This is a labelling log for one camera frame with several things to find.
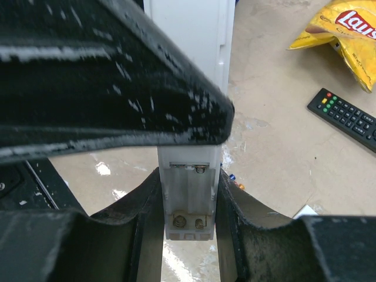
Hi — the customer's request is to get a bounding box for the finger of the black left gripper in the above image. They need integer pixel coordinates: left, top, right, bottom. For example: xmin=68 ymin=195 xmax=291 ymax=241
xmin=1 ymin=1 xmax=234 ymax=163

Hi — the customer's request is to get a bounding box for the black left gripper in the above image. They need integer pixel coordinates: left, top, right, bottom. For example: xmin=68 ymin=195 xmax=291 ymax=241
xmin=1 ymin=160 xmax=87 ymax=216

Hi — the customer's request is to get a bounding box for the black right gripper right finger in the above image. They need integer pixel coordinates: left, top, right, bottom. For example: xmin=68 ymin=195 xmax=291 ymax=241
xmin=216 ymin=172 xmax=375 ymax=281

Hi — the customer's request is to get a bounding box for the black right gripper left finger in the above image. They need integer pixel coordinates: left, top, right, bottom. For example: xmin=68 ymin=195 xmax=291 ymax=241
xmin=1 ymin=170 xmax=165 ymax=281

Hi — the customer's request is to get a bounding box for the white remote control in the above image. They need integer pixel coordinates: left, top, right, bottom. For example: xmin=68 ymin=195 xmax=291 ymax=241
xmin=143 ymin=1 xmax=236 ymax=241

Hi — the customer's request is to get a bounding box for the white remote battery cover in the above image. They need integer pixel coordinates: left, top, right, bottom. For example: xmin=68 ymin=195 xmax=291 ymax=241
xmin=293 ymin=204 xmax=318 ymax=219

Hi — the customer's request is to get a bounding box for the black TV remote control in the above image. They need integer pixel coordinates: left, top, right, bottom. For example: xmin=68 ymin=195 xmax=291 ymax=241
xmin=307 ymin=88 xmax=375 ymax=152

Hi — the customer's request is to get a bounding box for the yellow Lays chips bag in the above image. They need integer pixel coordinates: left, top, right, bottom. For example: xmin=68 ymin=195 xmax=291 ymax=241
xmin=288 ymin=1 xmax=375 ymax=93

